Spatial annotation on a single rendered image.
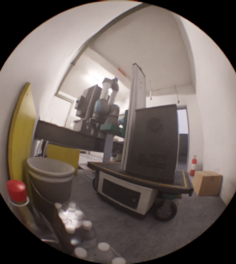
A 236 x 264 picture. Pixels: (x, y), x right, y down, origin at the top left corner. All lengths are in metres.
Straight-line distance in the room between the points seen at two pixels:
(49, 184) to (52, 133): 0.95
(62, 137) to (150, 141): 1.12
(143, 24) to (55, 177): 2.60
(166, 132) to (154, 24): 2.27
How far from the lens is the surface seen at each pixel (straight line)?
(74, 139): 1.38
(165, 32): 2.52
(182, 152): 6.79
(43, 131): 1.30
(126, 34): 2.47
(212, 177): 1.33
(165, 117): 0.63
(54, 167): 0.67
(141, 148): 0.63
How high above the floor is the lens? 0.49
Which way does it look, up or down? 12 degrees up
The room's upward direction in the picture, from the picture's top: 9 degrees clockwise
